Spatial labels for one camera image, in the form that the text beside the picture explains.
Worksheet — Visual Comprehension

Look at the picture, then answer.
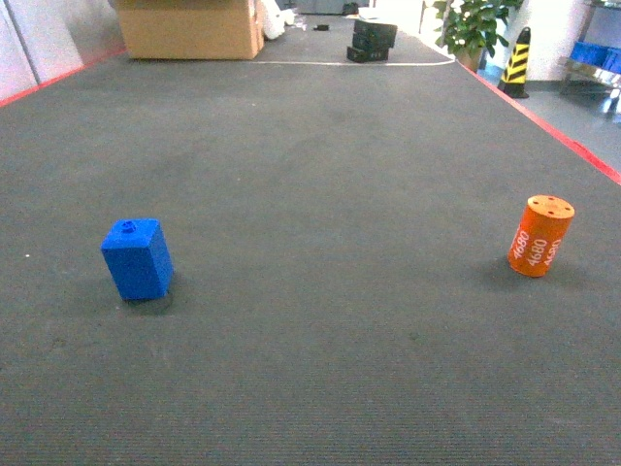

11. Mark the large cardboard box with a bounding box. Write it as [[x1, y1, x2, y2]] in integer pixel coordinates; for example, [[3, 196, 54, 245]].
[[114, 0, 264, 60]]

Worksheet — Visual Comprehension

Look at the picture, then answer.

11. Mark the potted green plant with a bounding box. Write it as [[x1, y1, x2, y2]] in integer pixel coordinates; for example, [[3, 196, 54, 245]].
[[431, 0, 523, 72]]

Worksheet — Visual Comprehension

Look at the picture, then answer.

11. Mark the blue rectangular block part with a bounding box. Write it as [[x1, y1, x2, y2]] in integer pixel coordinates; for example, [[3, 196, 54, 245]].
[[100, 218, 174, 300]]

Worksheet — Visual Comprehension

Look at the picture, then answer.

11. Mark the yellow black striped cone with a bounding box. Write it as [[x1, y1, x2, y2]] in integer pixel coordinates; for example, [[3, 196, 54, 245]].
[[497, 26, 531, 99]]

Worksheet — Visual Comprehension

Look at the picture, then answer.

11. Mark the stack of black cases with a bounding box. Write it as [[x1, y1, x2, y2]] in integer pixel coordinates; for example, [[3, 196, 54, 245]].
[[346, 19, 398, 63]]

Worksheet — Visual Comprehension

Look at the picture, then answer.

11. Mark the orange cylindrical cap 4680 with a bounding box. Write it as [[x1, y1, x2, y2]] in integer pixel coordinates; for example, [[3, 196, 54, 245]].
[[507, 194, 575, 278]]

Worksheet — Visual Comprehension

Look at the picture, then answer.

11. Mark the steel shelf rack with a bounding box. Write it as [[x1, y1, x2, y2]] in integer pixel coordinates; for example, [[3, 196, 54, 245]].
[[560, 1, 620, 122]]

